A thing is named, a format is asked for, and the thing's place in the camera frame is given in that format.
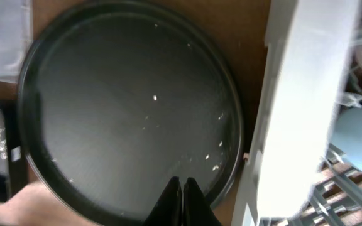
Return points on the clear plastic waste bin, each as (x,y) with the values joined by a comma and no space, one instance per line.
(16,36)

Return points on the round black serving tray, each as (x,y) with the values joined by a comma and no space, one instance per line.
(117,97)

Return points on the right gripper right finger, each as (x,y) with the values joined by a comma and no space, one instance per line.
(196,211)

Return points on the grey plate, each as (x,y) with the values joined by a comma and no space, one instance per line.
(309,46)

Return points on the grey dishwasher rack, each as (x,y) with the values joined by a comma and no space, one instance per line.
(336,198)

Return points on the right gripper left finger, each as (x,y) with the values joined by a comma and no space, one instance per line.
(168,209)

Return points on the blue cup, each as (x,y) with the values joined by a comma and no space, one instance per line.
(360,138)

